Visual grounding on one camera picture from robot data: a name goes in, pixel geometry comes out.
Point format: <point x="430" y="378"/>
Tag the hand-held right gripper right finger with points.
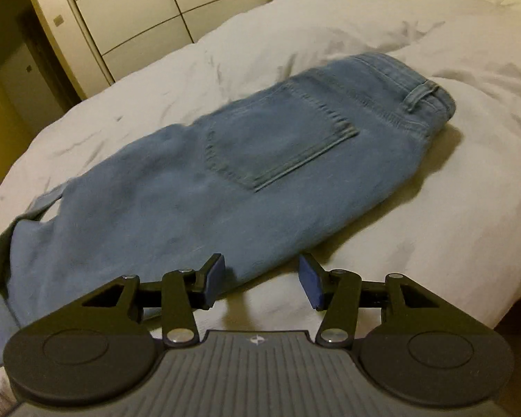
<point x="310" y="284"/>

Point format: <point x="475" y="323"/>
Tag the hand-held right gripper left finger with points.
<point x="215" y="280"/>

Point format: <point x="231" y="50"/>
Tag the blue denim jeans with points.
<point x="265" y="139"/>

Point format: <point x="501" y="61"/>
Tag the white bed duvet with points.
<point x="286" y="30"/>

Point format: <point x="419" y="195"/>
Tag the white panelled wardrobe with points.
<point x="130" y="13"/>

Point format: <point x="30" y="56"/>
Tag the wall light switch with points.
<point x="57" y="19"/>

